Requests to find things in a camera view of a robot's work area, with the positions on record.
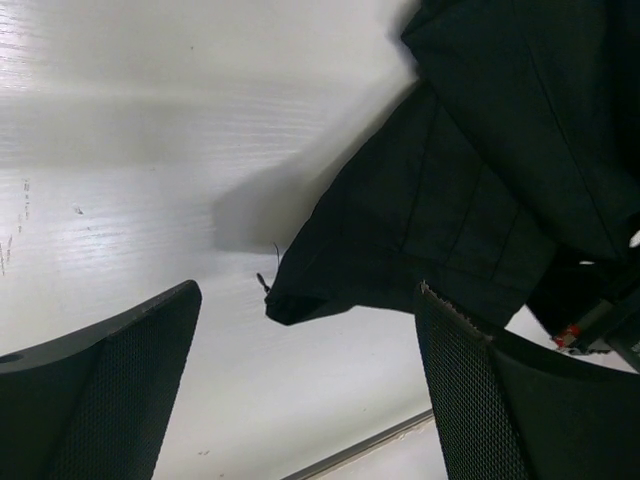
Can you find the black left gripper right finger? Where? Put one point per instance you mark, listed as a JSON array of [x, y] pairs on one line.
[[507, 408]]

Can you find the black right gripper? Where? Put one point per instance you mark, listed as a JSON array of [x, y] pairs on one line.
[[608, 326]]

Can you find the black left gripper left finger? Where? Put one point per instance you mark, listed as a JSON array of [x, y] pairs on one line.
[[95, 403]]

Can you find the black pleated skirt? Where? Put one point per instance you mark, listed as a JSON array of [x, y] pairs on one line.
[[507, 178]]

